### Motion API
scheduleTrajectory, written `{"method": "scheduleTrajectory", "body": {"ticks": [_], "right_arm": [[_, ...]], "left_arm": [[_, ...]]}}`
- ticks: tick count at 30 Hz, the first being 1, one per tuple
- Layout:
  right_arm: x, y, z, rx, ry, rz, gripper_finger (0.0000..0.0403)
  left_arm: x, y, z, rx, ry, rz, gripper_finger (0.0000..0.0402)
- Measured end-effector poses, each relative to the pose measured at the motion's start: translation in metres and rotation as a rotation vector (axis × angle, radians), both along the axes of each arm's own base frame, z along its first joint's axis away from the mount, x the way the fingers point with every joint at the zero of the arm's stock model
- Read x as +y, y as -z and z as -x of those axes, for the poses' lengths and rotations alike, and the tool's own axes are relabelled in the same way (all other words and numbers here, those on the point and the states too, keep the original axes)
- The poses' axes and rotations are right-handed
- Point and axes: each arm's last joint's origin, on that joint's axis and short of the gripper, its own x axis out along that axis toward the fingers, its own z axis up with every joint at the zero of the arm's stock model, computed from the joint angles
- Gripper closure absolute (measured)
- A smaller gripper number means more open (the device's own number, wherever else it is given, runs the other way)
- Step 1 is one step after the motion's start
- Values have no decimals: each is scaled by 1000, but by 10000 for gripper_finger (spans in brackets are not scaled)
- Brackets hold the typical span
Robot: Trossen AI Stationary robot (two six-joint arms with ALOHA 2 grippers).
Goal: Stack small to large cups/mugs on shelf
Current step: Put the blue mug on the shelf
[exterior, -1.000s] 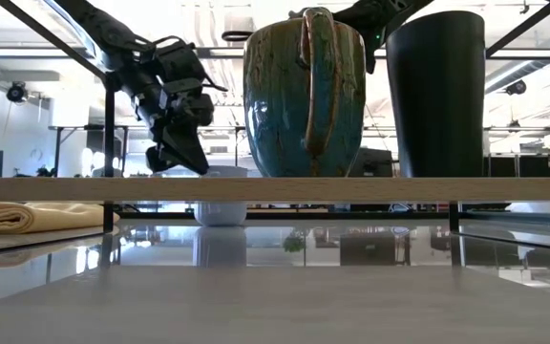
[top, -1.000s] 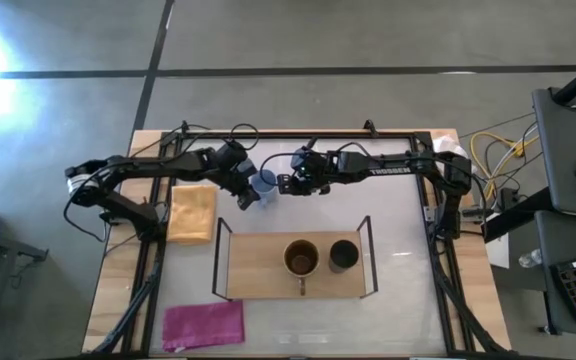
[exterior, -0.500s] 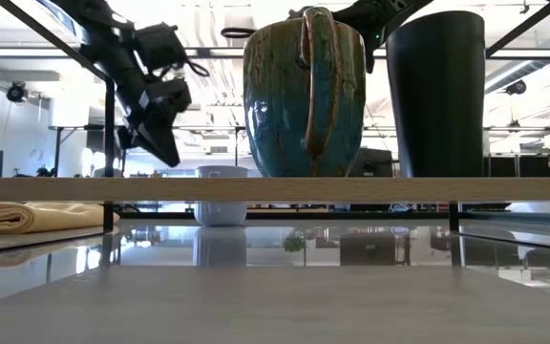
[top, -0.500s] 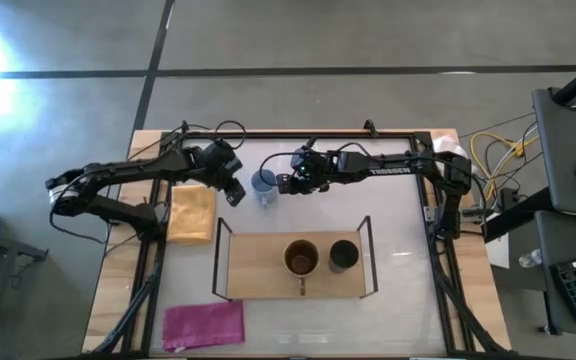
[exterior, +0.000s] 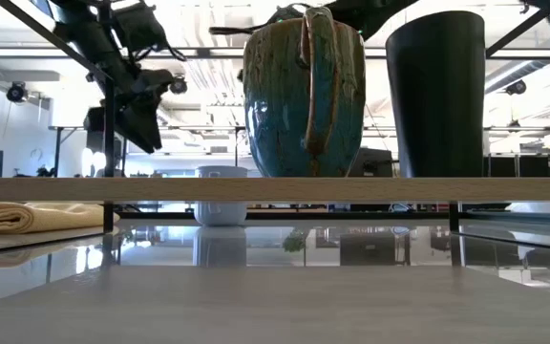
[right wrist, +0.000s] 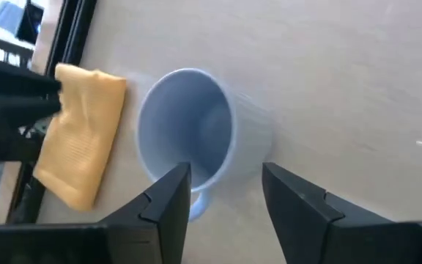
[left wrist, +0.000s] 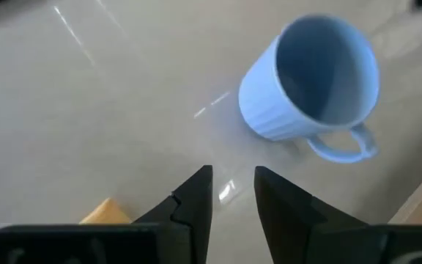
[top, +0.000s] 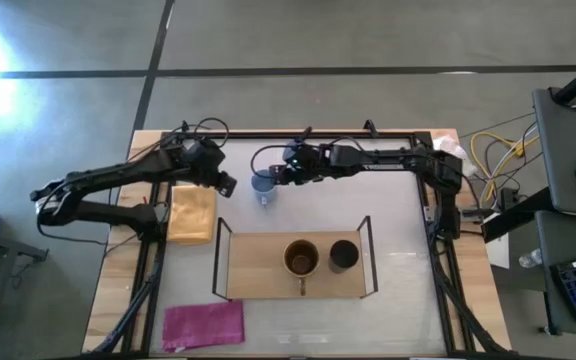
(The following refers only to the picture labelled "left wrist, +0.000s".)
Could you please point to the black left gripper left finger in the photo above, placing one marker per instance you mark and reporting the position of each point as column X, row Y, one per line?
column 192, row 205

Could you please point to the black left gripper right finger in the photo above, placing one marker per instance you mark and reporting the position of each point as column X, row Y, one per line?
column 284, row 212

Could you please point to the light blue ribbed mug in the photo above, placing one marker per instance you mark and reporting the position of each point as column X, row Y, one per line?
column 262, row 99

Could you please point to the folded yellow cloth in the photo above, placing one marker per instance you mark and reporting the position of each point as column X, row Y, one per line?
column 106, row 214

